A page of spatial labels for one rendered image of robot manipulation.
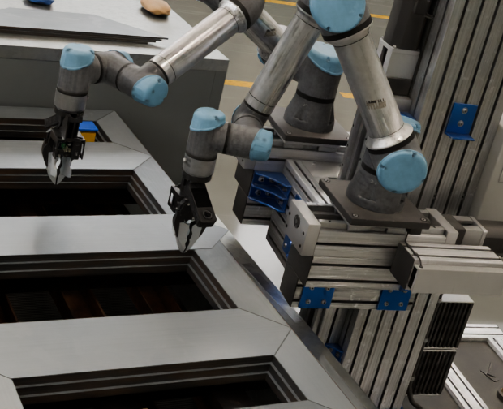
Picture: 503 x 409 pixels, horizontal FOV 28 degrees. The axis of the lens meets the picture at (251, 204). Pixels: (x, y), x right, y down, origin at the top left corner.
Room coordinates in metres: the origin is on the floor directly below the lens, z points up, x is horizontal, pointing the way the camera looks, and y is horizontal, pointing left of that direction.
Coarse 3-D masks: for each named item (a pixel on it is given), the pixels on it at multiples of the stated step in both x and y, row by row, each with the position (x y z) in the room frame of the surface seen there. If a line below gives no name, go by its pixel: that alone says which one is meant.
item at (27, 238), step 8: (8, 224) 2.12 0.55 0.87; (16, 224) 2.12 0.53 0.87; (24, 224) 2.13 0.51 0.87; (32, 224) 2.14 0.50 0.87; (8, 232) 2.08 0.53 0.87; (16, 232) 2.09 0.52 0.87; (24, 232) 2.10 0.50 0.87; (32, 232) 2.10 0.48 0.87; (40, 232) 2.11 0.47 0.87; (16, 240) 2.05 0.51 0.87; (24, 240) 2.06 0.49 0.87; (32, 240) 2.07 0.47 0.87; (40, 240) 2.08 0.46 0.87; (16, 248) 2.01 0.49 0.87; (24, 248) 2.02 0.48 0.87; (32, 248) 2.03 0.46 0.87; (40, 248) 2.04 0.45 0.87; (48, 248) 2.05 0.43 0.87
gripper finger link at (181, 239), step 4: (180, 224) 2.17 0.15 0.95; (184, 224) 2.18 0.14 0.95; (172, 228) 2.22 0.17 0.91; (180, 228) 2.17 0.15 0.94; (184, 228) 2.18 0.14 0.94; (188, 228) 2.19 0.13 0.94; (180, 232) 2.18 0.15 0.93; (184, 232) 2.18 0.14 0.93; (180, 236) 2.18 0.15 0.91; (184, 236) 2.18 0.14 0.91; (176, 240) 2.18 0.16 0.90; (180, 240) 2.18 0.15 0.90; (184, 240) 2.18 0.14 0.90; (180, 244) 2.18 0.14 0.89; (184, 244) 2.18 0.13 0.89; (180, 248) 2.19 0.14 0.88; (184, 248) 2.19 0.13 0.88
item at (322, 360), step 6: (318, 360) 2.10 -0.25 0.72; (324, 360) 2.10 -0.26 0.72; (324, 366) 2.08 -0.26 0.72; (330, 366) 2.08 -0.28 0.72; (330, 372) 2.06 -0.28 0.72; (336, 372) 2.06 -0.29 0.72; (336, 378) 2.04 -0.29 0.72; (342, 384) 2.02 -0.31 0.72; (342, 390) 1.99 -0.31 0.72; (348, 390) 2.00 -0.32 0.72; (348, 396) 1.98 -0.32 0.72; (354, 396) 1.98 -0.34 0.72; (354, 402) 1.96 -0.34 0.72; (360, 402) 1.97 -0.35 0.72; (360, 408) 1.94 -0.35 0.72; (366, 408) 1.95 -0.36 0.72
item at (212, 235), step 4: (208, 228) 2.35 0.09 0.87; (212, 228) 2.35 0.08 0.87; (216, 228) 2.36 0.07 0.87; (204, 232) 2.32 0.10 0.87; (208, 232) 2.32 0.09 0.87; (212, 232) 2.33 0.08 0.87; (216, 232) 2.33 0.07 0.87; (204, 236) 2.30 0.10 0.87; (208, 236) 2.30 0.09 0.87; (212, 236) 2.31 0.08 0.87; (216, 236) 2.31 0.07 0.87; (220, 236) 2.32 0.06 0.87; (208, 240) 2.28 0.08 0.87; (212, 240) 2.28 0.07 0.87; (216, 240) 2.29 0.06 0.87; (212, 244) 2.26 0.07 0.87
